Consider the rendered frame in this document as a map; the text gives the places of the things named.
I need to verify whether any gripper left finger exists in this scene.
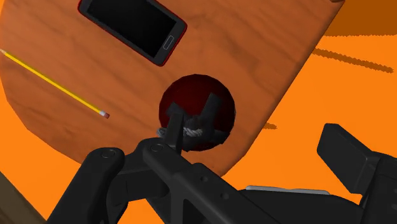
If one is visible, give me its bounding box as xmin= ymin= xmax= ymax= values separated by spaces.
xmin=45 ymin=112 xmax=280 ymax=224

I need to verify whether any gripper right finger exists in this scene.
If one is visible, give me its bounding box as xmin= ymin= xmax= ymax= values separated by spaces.
xmin=316 ymin=123 xmax=397 ymax=224

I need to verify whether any round wooden table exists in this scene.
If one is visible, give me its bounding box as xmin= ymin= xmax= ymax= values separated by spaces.
xmin=0 ymin=0 xmax=347 ymax=178

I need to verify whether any yellow pencil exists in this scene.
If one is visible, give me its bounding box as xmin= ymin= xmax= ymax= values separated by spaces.
xmin=0 ymin=48 xmax=111 ymax=120

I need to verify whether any black phone with red case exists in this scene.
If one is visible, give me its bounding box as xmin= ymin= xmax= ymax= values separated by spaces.
xmin=77 ymin=0 xmax=188 ymax=67

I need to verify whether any dark red ball with black strap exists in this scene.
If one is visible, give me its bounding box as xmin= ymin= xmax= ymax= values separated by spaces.
xmin=156 ymin=73 xmax=237 ymax=153

